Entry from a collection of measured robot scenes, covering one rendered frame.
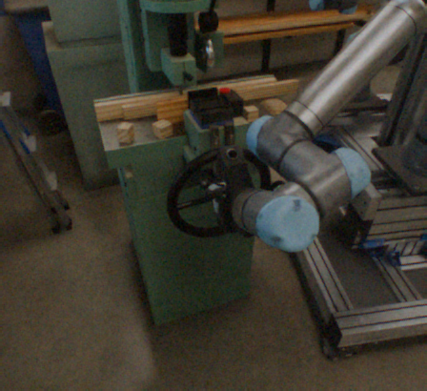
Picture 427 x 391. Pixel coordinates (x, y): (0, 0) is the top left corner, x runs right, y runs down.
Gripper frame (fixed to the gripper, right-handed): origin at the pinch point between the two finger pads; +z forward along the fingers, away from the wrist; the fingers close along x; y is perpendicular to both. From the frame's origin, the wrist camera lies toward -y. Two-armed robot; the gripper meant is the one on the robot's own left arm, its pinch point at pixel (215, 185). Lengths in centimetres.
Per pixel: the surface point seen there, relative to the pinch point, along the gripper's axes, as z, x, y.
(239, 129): 10.2, 12.3, -11.1
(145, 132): 25.7, -10.1, -15.5
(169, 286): 53, -12, 43
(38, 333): 78, -68, 57
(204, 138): 10.5, 2.5, -10.6
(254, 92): 33.1, 28.5, -21.7
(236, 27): 220, 109, -95
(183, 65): 22.5, 4.0, -31.4
